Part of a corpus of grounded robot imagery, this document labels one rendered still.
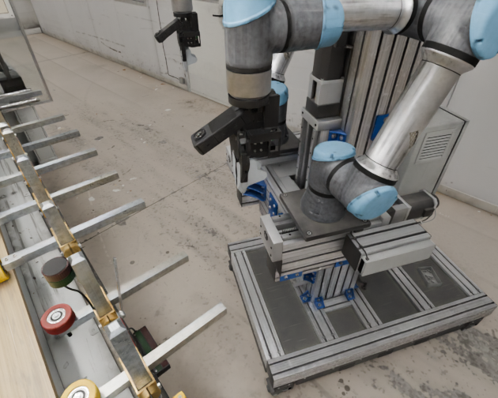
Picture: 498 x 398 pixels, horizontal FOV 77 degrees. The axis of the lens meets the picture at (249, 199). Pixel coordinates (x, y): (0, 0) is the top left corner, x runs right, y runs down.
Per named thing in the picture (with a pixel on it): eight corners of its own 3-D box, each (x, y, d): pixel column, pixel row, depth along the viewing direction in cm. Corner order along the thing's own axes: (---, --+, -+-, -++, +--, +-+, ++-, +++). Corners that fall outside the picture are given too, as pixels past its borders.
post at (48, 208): (99, 291, 124) (50, 197, 94) (102, 297, 122) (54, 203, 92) (90, 296, 123) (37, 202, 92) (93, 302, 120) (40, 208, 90)
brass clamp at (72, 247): (72, 230, 112) (66, 220, 109) (84, 253, 104) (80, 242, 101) (53, 239, 109) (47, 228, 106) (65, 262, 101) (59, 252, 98)
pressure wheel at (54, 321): (79, 317, 99) (66, 297, 92) (88, 336, 95) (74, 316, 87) (52, 333, 95) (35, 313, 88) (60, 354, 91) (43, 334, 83)
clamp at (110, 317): (105, 294, 103) (100, 285, 100) (122, 324, 95) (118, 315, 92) (88, 304, 100) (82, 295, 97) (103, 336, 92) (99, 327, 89)
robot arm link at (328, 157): (332, 168, 104) (340, 131, 95) (359, 192, 94) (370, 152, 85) (300, 177, 100) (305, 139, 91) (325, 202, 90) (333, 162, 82)
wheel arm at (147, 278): (184, 257, 115) (182, 249, 112) (189, 262, 113) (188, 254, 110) (58, 331, 93) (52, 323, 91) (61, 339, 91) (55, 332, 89)
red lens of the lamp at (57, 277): (67, 258, 80) (64, 253, 79) (74, 272, 77) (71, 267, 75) (41, 271, 77) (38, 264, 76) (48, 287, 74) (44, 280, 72)
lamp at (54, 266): (92, 301, 92) (64, 253, 79) (98, 314, 89) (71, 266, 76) (70, 313, 90) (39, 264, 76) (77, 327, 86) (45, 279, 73)
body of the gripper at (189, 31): (201, 48, 122) (198, 13, 114) (179, 50, 120) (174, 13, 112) (198, 43, 128) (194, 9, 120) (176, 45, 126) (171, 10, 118)
